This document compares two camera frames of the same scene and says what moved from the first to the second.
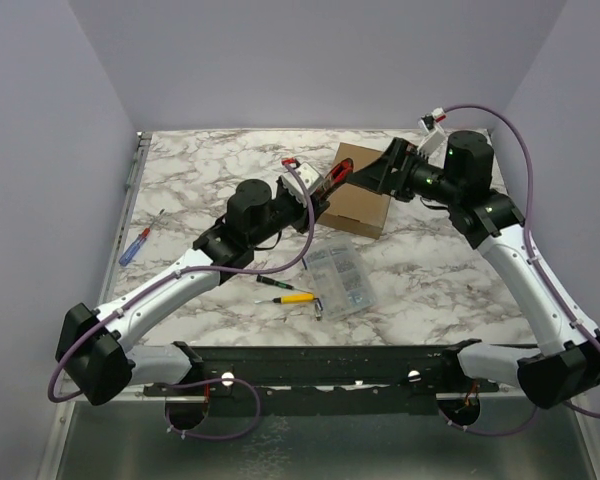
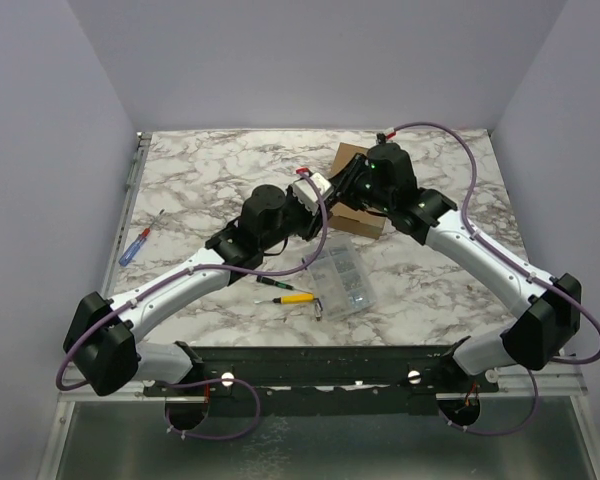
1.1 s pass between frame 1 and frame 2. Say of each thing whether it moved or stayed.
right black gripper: moved
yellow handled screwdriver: stayed
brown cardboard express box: stayed
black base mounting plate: stayed
